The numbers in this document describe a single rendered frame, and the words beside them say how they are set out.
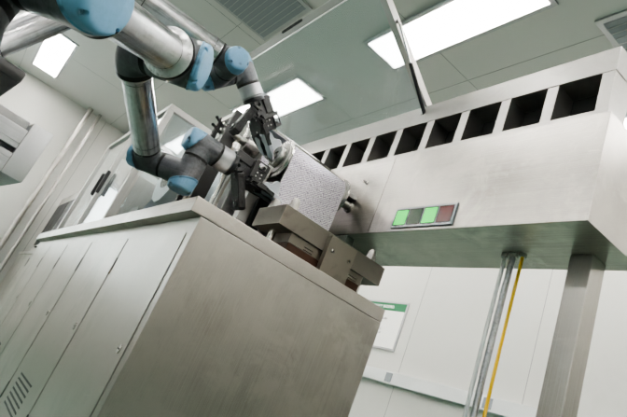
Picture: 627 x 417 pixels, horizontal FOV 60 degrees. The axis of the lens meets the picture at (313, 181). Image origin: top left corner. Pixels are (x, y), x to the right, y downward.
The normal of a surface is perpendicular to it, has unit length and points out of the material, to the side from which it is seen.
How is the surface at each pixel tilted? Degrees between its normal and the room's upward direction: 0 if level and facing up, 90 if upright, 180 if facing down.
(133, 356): 90
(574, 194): 90
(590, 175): 90
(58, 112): 90
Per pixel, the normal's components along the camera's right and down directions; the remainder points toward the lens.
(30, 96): 0.56, -0.11
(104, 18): 0.90, 0.32
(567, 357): -0.73, -0.52
